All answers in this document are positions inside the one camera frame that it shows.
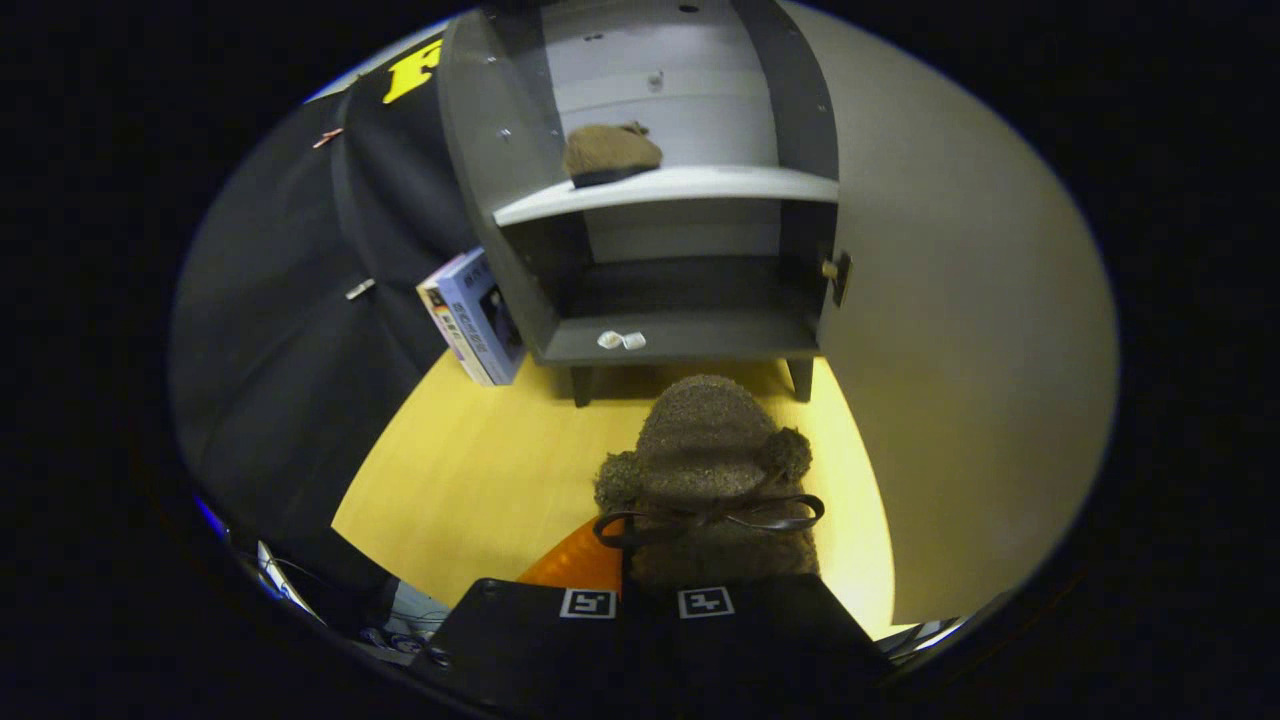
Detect brown fuzzy shoe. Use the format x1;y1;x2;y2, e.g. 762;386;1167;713
562;122;664;189
593;375;827;591

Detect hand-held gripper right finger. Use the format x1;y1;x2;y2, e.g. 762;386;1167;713
637;573;894;716

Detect blue book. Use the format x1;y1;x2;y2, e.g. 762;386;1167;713
437;248;527;386

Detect beige shoe cabinet door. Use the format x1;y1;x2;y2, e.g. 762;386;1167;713
780;0;1121;641

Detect gray shoe cabinet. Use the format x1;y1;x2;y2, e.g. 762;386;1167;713
437;0;851;406

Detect tangled cables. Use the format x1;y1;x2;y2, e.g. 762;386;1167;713
360;622;451;669

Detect black backdrop cloth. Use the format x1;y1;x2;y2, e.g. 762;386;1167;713
170;35;481;561

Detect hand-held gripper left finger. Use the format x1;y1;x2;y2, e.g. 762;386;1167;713
430;515;638;716

